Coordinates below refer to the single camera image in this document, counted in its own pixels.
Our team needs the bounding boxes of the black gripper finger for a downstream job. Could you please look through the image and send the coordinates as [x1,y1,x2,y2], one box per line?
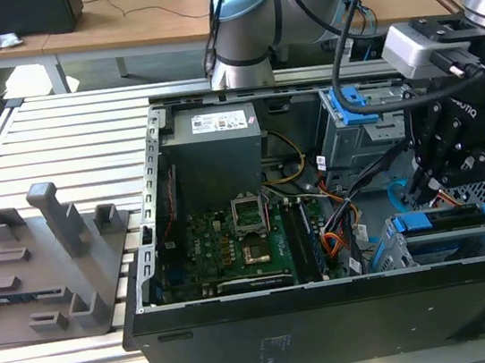
[419,146,485,207]
[396,99,472,207]

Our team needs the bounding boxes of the multicolour disk power wire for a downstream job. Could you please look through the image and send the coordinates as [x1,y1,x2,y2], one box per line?
[433,186,466,212]

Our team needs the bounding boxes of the blue disk data wire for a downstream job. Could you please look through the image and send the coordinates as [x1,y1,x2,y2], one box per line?
[384,177,416,215]

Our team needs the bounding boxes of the hard disk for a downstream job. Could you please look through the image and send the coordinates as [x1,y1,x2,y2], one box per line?
[385,200,485,271]

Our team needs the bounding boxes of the black RAM slot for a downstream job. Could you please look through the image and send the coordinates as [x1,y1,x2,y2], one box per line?
[279,203,313,285]

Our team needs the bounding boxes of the blue drive cage latch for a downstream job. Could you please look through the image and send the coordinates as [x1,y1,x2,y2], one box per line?
[327,80,381,129]

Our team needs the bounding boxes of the grey optical drive cage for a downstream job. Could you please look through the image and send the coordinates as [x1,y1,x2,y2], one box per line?
[312,75,423,172]

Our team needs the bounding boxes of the installed RAM stick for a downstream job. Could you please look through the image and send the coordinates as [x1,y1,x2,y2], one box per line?
[295,197,331,278]

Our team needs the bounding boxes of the CPU socket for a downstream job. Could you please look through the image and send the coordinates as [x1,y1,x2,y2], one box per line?
[229,192,270,241]

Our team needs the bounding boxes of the brown chipset chip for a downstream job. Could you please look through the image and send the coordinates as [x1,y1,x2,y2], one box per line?
[241,241,273,267]

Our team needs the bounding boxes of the grey power supply unit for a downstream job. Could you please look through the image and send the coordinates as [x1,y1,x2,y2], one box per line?
[155,99,270,211]

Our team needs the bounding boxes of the black graphics card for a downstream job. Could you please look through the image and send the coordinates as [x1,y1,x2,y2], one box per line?
[200,268,297,299]

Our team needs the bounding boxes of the black PC case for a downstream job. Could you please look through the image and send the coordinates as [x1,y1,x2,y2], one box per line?
[87,48,485,363]

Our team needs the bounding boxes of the green motherboard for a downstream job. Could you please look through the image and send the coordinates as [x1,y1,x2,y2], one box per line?
[151,187,343,304]

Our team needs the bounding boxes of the wooden desk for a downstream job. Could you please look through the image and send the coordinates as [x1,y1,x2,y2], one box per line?
[0,0,485,111]

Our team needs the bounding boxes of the grey parts rack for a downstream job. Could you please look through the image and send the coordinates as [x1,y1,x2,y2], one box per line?
[0,170,147,350]

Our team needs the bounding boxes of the black wire bundle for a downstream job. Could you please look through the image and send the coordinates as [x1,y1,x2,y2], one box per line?
[310,139,426,243]

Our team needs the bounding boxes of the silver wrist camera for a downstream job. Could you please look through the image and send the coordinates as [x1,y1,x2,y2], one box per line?
[377,13,479,82]

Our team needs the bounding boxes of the black camera cable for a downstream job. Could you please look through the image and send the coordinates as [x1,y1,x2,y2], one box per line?
[319,0,485,122]

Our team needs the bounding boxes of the yellow and black cable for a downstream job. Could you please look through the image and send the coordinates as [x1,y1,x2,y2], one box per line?
[256,125,309,187]

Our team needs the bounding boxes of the blue network cable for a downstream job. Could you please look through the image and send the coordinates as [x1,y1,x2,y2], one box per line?
[345,0,381,41]

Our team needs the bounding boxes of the orange wire bundle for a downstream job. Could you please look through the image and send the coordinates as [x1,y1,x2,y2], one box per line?
[320,229,352,261]

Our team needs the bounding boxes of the black arm base cable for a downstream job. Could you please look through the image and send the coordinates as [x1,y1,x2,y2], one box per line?
[193,0,247,78]

